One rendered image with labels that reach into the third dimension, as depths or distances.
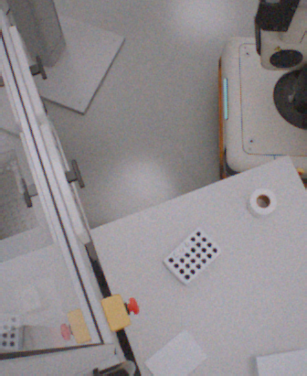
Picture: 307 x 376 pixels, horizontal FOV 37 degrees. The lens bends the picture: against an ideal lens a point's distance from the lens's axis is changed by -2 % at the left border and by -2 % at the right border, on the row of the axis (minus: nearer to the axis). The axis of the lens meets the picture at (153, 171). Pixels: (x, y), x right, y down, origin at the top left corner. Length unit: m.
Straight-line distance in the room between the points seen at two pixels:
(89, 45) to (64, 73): 0.19
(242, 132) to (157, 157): 0.43
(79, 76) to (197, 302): 1.37
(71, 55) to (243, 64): 0.83
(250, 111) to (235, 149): 0.18
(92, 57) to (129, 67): 0.18
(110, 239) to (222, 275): 0.30
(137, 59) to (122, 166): 0.56
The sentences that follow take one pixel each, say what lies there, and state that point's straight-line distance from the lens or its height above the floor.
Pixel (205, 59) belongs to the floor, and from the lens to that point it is 2.35.
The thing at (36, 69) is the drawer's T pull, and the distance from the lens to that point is 1.27.
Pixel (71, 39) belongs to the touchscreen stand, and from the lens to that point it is 2.38.
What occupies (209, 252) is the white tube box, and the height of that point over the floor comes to 0.80.
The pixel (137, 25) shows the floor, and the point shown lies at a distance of 2.45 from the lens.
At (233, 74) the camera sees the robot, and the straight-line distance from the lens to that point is 1.99.
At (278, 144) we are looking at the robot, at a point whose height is 0.28.
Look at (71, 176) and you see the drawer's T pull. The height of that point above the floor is 0.91.
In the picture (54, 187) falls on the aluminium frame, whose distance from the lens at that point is 1.03.
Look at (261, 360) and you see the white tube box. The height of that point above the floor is 0.81.
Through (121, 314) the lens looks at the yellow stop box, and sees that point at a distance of 1.05.
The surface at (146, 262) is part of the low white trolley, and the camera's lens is 1.21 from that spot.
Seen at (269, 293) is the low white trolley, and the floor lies 0.76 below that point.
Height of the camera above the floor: 1.95
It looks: 70 degrees down
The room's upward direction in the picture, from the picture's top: straight up
